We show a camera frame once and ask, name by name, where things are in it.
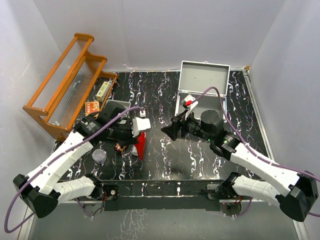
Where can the wooden shelf rack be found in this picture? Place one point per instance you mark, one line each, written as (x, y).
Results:
(61, 96)

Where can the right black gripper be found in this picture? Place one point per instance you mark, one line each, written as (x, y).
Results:
(178, 121)

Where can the orange patterned box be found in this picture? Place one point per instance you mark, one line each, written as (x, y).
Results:
(91, 107)

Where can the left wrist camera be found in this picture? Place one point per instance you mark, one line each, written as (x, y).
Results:
(140, 124)

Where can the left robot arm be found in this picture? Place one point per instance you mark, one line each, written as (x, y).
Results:
(41, 189)

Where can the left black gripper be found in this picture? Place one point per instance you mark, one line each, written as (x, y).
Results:
(131, 139)

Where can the white medicine bottle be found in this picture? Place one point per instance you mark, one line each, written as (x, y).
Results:
(134, 151)

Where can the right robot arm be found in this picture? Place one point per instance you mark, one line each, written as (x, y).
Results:
(294, 192)

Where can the green white medicine box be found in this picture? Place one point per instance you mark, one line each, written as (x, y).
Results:
(102, 92)

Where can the red first aid pouch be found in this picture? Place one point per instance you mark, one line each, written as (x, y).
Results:
(140, 145)

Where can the grey plastic tray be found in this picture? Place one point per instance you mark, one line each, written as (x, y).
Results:
(122, 105)

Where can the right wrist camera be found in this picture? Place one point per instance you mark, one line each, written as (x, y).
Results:
(189, 103)

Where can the grey metal case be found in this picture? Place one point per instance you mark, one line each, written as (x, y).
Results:
(195, 78)

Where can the clear round container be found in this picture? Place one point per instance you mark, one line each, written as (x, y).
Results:
(99, 156)

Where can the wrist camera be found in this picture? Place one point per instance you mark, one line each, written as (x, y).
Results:
(140, 124)
(189, 103)

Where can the brown medicine bottle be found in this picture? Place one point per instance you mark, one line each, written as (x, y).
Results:
(119, 149)

